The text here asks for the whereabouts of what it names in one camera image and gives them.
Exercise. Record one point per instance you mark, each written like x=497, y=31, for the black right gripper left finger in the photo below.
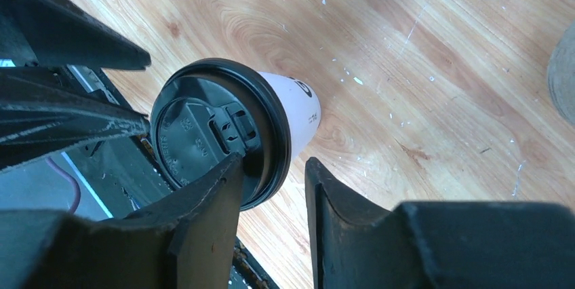
x=185, y=240

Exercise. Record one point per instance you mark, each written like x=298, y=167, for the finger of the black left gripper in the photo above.
x=57, y=33
x=46, y=110

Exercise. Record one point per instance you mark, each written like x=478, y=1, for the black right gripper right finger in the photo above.
x=434, y=244

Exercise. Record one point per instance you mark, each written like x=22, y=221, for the black plastic cup lid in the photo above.
x=213, y=108

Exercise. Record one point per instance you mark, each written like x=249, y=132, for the white paper coffee cup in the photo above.
x=302, y=108

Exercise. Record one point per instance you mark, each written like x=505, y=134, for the cardboard cup carrier stack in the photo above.
x=560, y=75

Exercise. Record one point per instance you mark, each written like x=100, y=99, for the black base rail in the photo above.
x=123, y=176

